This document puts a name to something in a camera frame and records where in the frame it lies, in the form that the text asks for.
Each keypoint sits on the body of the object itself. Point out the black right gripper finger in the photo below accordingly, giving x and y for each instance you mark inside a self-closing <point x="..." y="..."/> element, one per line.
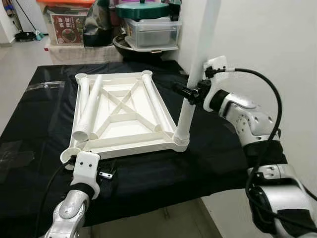
<point x="181" y="91"/>

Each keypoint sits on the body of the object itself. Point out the white plastic table top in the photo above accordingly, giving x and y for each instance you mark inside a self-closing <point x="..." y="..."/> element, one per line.
<point x="124" y="114"/>

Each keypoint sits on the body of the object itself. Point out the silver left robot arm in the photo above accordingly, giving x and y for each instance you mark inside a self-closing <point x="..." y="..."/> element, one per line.
<point x="69" y="218"/>

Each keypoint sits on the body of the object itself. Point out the clear plastic container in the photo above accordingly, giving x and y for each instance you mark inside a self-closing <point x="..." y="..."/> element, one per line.
<point x="151" y="32"/>

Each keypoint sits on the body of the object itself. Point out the black wok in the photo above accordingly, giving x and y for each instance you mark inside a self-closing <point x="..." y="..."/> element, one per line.
<point x="124" y="49"/>

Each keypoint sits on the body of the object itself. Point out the black tablecloth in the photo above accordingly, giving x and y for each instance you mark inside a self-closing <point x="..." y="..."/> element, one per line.
<point x="39" y="124"/>

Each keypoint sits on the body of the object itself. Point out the green pot lid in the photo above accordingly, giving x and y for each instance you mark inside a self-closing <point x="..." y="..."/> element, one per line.
<point x="143" y="10"/>

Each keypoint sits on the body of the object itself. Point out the clear tape patch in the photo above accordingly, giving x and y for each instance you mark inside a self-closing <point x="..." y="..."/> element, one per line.
<point x="15" y="153"/>

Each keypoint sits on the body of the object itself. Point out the glossy black bag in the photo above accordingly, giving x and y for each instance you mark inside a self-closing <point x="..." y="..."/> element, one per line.
<point x="99" y="25"/>

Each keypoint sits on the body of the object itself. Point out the clear tape strip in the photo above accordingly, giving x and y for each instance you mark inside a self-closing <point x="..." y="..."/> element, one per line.
<point x="47" y="85"/>

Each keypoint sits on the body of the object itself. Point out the beige cloth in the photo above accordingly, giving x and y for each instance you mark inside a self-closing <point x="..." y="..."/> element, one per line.
<point x="79" y="52"/>

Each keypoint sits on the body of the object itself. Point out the clear box with orange lid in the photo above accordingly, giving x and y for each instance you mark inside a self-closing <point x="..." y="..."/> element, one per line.
<point x="69" y="27"/>

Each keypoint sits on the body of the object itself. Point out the floor mop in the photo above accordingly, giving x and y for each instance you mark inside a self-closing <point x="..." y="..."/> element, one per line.
<point x="27" y="35"/>

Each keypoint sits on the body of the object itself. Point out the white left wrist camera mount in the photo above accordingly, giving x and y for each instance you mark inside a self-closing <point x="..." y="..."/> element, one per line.
<point x="86" y="168"/>

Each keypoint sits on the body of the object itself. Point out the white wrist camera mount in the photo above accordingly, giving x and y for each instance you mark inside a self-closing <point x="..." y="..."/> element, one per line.
<point x="218" y="74"/>
<point x="86" y="168"/>

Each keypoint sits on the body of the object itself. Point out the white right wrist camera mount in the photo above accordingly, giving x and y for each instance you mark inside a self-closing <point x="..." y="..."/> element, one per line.
<point x="218" y="74"/>

